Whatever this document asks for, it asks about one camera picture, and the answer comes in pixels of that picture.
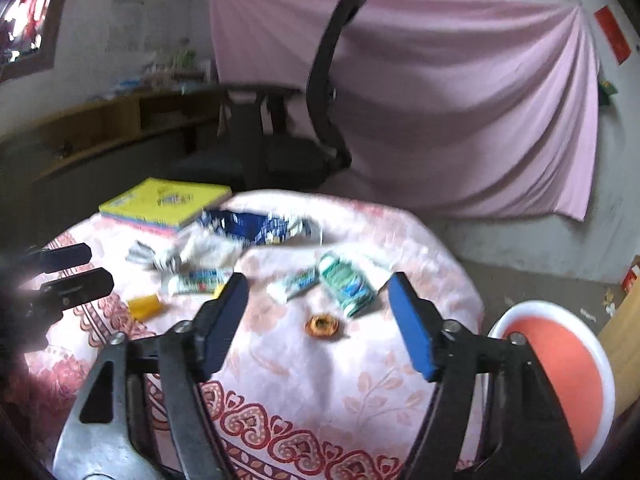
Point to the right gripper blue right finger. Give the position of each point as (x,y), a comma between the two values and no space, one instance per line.
(420,325)

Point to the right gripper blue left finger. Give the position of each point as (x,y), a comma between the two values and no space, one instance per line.
(216,324)

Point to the white medicine sachet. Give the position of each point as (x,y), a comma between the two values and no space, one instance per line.
(293,285)
(198,282)

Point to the grey white wrapper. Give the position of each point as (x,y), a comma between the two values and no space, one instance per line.
(193,249)

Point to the yellow plastic cap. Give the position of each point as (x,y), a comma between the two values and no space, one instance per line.
(144,308)

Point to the green white packet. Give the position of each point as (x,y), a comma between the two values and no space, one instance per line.
(345,283)

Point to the blue foil snack wrapper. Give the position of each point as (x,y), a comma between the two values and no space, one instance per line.
(253,229)

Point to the brown round snack piece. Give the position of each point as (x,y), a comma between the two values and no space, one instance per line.
(322,326)

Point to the orange white trash basin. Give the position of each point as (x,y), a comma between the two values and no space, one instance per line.
(576,365)

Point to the yellow book stack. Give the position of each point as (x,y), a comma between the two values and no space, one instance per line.
(164,204)

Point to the wooden desk shelf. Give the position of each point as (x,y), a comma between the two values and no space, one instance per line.
(56,143)

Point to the black office chair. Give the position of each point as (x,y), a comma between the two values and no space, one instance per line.
(274,135)

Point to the wooden cabinet board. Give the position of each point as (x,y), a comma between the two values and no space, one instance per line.
(620,339)

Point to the pink hanging sheet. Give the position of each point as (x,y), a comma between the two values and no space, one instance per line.
(469,108)

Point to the red paper wall sign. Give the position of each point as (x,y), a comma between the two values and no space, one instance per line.
(613,34)

